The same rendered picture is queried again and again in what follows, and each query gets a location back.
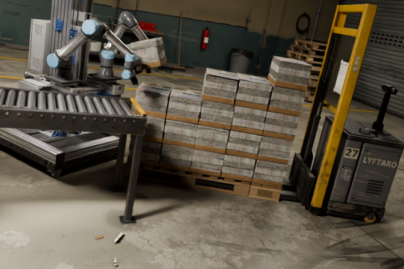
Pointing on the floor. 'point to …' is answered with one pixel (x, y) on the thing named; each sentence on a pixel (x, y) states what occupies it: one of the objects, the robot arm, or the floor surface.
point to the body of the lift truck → (360, 170)
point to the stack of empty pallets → (308, 52)
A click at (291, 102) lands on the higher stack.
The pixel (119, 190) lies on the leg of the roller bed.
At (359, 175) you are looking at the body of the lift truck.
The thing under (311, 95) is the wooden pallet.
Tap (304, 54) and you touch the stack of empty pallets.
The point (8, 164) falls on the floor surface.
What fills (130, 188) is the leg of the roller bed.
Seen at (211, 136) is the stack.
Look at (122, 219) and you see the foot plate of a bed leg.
